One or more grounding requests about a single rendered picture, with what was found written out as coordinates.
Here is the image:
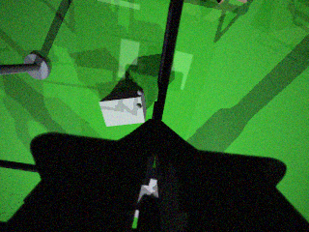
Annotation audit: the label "black glasses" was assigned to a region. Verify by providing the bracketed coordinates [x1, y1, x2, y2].
[0, 0, 184, 186]

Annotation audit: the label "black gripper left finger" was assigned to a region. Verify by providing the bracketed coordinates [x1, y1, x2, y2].
[30, 119, 154, 232]

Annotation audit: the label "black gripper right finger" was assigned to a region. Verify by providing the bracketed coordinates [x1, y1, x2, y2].
[154, 121, 287, 232]

